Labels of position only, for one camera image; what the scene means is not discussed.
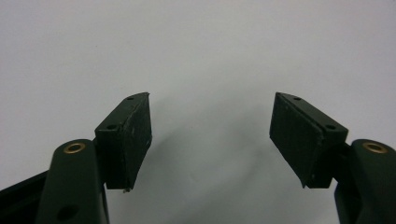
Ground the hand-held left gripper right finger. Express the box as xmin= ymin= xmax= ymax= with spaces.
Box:
xmin=269 ymin=91 xmax=396 ymax=224

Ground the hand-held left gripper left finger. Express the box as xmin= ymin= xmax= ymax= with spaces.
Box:
xmin=35 ymin=91 xmax=153 ymax=224

